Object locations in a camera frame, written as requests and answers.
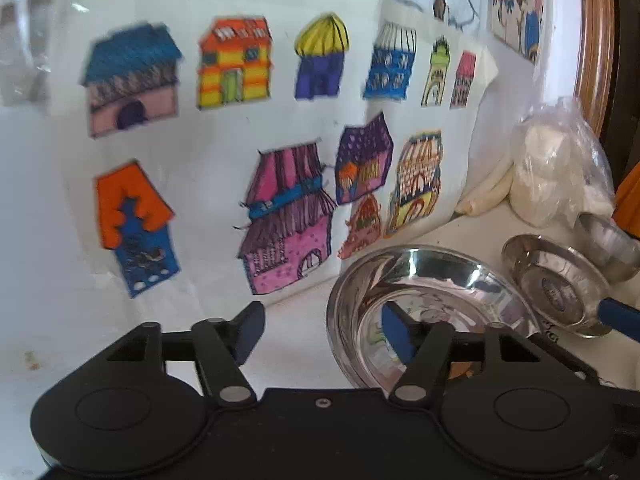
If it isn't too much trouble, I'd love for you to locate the large steel plate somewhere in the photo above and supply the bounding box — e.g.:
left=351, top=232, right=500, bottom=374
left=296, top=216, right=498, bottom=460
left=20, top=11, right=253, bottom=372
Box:
left=326, top=245, right=540, bottom=392

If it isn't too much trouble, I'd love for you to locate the white printed tablecloth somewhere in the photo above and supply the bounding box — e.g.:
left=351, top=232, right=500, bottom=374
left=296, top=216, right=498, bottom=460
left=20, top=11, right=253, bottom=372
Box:
left=244, top=203, right=639, bottom=392

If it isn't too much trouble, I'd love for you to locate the brown wooden door frame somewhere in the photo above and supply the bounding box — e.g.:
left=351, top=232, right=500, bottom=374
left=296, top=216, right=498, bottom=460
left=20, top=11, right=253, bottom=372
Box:
left=575, top=0, right=616, bottom=138

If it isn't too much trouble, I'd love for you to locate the colourful houses drawing paper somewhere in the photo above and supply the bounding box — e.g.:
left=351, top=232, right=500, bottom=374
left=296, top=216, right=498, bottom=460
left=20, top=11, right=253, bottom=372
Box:
left=1, top=0, right=498, bottom=338

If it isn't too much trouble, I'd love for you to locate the girl with puppy drawing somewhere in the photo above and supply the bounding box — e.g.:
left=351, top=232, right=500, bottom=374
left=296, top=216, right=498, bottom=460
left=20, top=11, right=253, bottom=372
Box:
left=490, top=0, right=544, bottom=63

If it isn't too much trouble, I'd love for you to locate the steel round bowl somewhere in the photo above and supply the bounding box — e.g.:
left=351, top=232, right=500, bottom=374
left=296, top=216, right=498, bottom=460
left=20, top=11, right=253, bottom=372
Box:
left=575, top=212, right=639, bottom=284

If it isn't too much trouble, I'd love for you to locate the plastic bag of buns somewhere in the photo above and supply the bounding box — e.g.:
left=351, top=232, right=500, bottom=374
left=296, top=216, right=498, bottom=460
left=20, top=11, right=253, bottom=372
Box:
left=509, top=96, right=614, bottom=228

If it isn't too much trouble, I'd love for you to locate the cream rolled paper stick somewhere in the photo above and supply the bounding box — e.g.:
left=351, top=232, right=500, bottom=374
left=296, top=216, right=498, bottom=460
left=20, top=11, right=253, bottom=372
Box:
left=454, top=156, right=514, bottom=217

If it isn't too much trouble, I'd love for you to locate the small steel plate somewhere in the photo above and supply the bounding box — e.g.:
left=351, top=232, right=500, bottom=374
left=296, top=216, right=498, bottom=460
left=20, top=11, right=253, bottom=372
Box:
left=501, top=234, right=612, bottom=338

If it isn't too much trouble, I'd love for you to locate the orange dress girl painting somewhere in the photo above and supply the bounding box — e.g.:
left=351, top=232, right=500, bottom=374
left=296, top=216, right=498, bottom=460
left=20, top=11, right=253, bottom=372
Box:
left=601, top=0, right=639, bottom=238

